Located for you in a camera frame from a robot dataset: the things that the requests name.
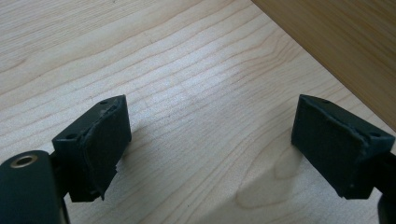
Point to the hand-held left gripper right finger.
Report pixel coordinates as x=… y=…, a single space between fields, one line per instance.
x=336 y=146

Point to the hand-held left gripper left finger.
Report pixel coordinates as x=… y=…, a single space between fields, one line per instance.
x=99 y=149

